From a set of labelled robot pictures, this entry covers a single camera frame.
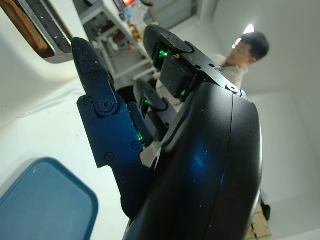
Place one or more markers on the ceiling light panel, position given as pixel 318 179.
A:
pixel 246 31

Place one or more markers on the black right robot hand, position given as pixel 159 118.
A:
pixel 205 162

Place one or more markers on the white shelf rack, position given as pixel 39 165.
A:
pixel 110 27

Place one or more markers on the person in cream sweater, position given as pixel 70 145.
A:
pixel 250 50

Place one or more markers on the blue plastic tray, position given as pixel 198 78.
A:
pixel 45 200

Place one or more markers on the browned toast slice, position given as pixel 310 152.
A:
pixel 25 25

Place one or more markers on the cream two-slot toaster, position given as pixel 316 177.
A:
pixel 25 75

